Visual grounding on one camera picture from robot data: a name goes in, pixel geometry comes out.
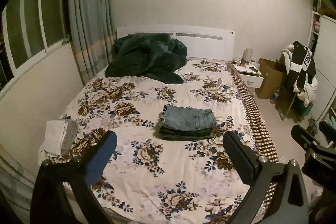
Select light blue denim shorts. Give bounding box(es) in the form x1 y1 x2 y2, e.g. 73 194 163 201
159 105 216 131

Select grey slippers on floor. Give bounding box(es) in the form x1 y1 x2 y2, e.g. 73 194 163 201
307 118 319 136

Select folded grey cloth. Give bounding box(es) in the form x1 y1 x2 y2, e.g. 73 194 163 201
61 119 78 156

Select folded white cloth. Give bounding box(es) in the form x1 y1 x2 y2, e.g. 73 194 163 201
40 120 68 156

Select curtain at lower left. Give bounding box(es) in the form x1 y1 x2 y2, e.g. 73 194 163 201
1 146 36 223

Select chair with clothes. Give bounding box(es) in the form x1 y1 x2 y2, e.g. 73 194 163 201
275 89 313 122

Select white puffy coat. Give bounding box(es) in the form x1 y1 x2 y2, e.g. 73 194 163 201
280 44 318 106

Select checkered brown bed sheet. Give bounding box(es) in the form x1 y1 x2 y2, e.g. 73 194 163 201
213 63 279 221

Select floral bed blanket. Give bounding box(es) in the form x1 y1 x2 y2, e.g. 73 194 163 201
53 59 249 223

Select black white jacket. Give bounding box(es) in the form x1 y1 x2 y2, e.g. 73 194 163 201
286 41 316 90

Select brown cardboard box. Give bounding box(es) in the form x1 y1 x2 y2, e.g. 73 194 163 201
255 59 287 99

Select folded dark jeans stack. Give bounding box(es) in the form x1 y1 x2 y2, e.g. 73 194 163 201
158 127 214 141

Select white nightstand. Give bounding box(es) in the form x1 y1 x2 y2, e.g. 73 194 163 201
231 61 264 94

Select white wardrobe shelf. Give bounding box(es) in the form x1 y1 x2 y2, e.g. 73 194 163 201
307 0 335 122

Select beige bedside lamp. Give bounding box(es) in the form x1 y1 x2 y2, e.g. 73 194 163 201
241 48 253 64

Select dark green fluffy blanket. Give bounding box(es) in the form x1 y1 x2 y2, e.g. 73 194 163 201
105 33 187 84

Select green striped curtain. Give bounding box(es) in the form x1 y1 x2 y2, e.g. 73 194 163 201
68 0 115 84

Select white bed headboard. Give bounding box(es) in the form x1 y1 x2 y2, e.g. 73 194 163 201
117 24 235 61

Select window with white frame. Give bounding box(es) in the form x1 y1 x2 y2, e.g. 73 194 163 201
1 0 70 96

